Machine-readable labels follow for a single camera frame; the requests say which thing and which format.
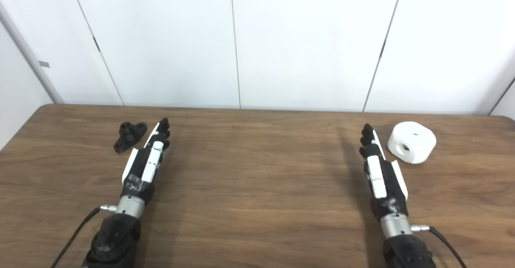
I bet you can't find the round white plastic piece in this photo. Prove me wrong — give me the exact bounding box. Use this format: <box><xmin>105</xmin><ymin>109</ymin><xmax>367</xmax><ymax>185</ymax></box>
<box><xmin>387</xmin><ymin>122</ymin><xmax>437</xmax><ymax>165</ymax></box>

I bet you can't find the black flanged holder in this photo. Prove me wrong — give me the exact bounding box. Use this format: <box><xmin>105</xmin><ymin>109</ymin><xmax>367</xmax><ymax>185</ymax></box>
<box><xmin>113</xmin><ymin>122</ymin><xmax>147</xmax><ymax>154</ymax></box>

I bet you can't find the grey wall trim strip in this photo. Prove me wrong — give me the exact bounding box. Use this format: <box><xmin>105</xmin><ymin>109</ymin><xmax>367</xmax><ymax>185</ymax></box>
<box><xmin>0</xmin><ymin>2</ymin><xmax>65</xmax><ymax>104</ymax></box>

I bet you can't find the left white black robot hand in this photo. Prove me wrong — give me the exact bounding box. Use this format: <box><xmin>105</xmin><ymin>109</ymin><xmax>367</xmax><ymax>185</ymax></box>
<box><xmin>121</xmin><ymin>118</ymin><xmax>171</xmax><ymax>206</ymax></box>

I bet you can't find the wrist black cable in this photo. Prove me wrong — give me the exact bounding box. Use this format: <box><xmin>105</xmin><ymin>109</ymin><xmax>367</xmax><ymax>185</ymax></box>
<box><xmin>50</xmin><ymin>205</ymin><xmax>118</xmax><ymax>268</ymax></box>
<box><xmin>410</xmin><ymin>225</ymin><xmax>467</xmax><ymax>268</ymax></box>

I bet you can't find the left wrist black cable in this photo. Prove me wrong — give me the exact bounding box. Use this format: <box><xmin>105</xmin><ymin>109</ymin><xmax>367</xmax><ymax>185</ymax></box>
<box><xmin>50</xmin><ymin>205</ymin><xmax>118</xmax><ymax>268</ymax></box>

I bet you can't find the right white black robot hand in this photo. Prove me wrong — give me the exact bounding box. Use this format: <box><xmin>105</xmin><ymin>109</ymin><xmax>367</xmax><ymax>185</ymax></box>
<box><xmin>359</xmin><ymin>124</ymin><xmax>409</xmax><ymax>221</ymax></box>

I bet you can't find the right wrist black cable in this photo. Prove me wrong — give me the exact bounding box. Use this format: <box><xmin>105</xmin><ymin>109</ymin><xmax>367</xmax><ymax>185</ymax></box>
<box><xmin>410</xmin><ymin>225</ymin><xmax>467</xmax><ymax>268</ymax></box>

